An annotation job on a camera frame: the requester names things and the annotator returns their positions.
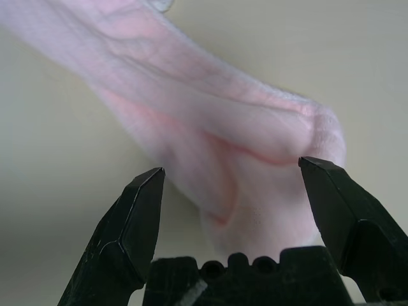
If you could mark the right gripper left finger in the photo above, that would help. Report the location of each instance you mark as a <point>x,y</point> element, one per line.
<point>127,239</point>

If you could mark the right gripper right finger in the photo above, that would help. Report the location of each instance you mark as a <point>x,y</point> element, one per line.
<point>357,229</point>

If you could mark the pink sock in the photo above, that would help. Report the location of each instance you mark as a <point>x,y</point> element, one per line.
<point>191,111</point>

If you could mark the white ribbed strip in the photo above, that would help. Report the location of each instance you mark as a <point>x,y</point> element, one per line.
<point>192,293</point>

